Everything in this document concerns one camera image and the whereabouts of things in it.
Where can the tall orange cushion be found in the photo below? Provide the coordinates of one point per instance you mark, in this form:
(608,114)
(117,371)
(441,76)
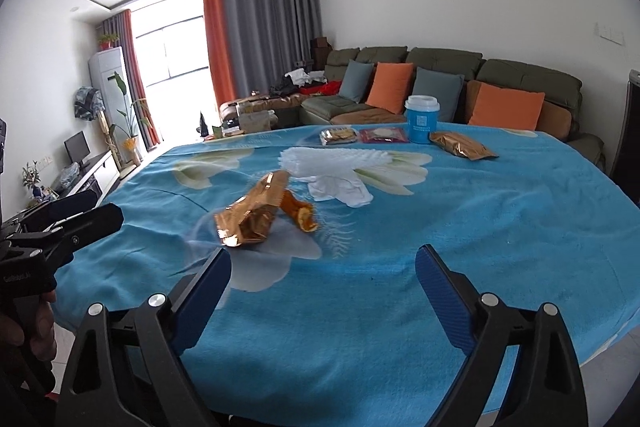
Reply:
(390,87)

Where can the red snack packet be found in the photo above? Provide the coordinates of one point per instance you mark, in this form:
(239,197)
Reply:
(385,135)

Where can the grey and red curtain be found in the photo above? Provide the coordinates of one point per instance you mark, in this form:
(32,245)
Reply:
(132,72)

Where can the pile of clothes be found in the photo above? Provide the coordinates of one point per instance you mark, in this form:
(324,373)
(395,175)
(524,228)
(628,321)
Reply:
(305,82)

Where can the small potted plant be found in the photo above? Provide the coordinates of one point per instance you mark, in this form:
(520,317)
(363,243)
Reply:
(106,41)

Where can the white standing air conditioner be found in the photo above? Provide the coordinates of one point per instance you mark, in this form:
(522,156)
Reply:
(107,82)

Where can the white wall switch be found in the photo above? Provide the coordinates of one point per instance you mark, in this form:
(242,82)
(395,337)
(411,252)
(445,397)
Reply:
(610,33)

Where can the white plastic bag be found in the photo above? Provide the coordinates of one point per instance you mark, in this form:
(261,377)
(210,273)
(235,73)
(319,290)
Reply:
(330,162)

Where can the blue plaid cloth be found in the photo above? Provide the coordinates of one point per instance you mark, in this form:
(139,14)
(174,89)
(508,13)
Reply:
(89,103)

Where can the orange curtain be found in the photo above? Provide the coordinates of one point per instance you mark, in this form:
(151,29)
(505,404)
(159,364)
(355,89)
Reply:
(217,47)

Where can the orange wrapper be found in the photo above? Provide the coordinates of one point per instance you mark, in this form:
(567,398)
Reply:
(300,212)

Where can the olive and brown sofa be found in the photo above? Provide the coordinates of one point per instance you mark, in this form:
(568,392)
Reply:
(525,74)

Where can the blue floral tablecloth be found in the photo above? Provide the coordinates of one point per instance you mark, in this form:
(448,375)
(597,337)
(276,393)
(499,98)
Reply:
(400,217)

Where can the person's left hand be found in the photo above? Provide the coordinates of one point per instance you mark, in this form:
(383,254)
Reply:
(45,327)

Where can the white tv cabinet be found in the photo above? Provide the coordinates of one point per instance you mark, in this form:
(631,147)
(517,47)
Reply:
(95,169)

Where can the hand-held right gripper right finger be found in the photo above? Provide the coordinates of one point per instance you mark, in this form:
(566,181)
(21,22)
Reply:
(445,297)

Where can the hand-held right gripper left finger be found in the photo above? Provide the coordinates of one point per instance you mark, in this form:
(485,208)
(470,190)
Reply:
(205,297)

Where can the wide orange cushion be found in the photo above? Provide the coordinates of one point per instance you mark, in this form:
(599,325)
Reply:
(505,107)

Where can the snack packets near cup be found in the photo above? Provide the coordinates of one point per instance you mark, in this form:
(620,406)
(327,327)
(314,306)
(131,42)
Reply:
(340,137)

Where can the small grey-blue cushion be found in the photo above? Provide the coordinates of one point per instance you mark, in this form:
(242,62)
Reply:
(355,82)

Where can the small plant in vase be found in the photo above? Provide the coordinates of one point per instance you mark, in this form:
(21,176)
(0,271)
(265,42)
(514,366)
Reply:
(31,179)

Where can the black monitor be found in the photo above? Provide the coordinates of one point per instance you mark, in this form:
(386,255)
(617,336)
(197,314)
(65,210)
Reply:
(77,147)

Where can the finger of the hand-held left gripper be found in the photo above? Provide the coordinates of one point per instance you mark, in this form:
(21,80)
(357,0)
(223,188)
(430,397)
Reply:
(90,222)
(65,207)

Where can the gold snack packet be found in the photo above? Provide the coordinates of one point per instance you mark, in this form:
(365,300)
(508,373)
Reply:
(462,146)

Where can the brown cardboard boxes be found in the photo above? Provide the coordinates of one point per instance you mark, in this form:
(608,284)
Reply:
(320,52)

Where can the blue cup with white lid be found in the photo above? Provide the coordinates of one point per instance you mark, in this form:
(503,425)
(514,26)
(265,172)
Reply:
(421,122)

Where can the large grey-blue cushion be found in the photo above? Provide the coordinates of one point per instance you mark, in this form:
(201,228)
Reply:
(442,89)

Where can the cluttered coffee table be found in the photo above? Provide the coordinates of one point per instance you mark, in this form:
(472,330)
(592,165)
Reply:
(250,122)

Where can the white tissue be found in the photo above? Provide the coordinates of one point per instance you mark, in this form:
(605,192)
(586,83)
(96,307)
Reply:
(342,189)

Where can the tall floor plant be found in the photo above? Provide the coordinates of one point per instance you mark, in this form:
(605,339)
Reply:
(131,127)

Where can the gold foil wrapper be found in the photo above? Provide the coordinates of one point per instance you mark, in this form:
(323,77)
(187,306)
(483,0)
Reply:
(250,219)

